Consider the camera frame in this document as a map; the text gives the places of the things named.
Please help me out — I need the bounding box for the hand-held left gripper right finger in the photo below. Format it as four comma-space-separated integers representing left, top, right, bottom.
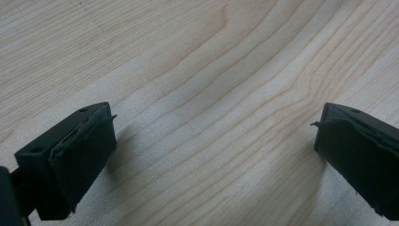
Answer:
310, 102, 399, 221

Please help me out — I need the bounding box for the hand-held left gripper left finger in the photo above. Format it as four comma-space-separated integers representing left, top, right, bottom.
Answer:
14, 101, 119, 221

